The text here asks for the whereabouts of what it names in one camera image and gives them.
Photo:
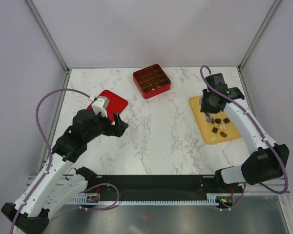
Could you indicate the white slotted cable duct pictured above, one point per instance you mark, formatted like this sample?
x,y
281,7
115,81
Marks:
x,y
210,200

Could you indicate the red compartment chocolate box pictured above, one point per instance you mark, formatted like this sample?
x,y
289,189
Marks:
x,y
150,77

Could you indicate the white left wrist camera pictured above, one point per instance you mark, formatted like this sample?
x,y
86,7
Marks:
x,y
99,105

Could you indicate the dark square chocolate right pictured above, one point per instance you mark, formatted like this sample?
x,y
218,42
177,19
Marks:
x,y
226,120

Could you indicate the yellow tray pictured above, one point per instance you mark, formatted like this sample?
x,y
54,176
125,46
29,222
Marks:
x,y
206,128

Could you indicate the brown oval chocolate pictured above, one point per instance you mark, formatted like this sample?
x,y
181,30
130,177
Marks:
x,y
223,134

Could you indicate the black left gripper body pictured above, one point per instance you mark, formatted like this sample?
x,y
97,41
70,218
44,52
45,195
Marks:
x,y
100,127

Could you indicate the aluminium frame post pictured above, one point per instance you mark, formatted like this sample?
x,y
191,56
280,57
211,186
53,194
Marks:
x,y
258,35
43,28

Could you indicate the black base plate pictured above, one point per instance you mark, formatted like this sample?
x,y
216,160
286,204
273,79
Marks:
x,y
161,187

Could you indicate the red box lid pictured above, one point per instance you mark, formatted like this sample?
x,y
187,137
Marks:
x,y
116,103

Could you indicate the metal tongs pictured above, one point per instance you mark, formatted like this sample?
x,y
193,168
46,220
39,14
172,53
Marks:
x,y
208,116

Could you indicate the dark heart chocolate middle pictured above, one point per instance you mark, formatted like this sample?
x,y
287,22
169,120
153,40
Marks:
x,y
218,121

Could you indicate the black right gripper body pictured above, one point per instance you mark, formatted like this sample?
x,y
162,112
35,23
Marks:
x,y
206,105

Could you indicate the aluminium frame left post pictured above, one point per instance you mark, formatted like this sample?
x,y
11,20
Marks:
x,y
43,28

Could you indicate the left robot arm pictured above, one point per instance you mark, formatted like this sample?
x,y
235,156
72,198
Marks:
x,y
32,211

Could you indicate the aluminium frame right post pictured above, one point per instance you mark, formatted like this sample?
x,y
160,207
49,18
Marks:
x,y
258,35

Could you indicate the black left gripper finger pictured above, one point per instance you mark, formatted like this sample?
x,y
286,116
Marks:
x,y
119,126
103,119

